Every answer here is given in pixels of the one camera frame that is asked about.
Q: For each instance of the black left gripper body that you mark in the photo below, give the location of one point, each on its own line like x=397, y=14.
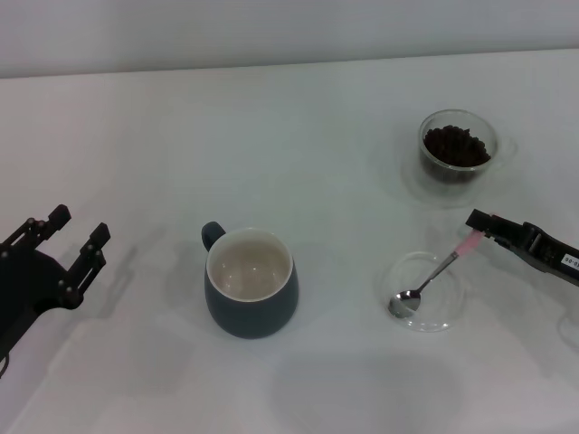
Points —
x=27, y=285

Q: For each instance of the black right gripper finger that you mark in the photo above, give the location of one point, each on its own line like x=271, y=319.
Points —
x=486, y=222

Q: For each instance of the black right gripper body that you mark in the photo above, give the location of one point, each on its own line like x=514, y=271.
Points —
x=552, y=255

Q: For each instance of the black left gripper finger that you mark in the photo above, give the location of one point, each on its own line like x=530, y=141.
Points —
x=88, y=267
x=43, y=226

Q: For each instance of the dark grey ceramic mug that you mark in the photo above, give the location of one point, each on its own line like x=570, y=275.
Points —
x=253, y=316

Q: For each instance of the pile of coffee beans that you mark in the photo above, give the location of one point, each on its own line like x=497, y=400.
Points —
x=457, y=147

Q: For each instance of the clear glass saucer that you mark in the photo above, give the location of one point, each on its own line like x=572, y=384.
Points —
x=445, y=312

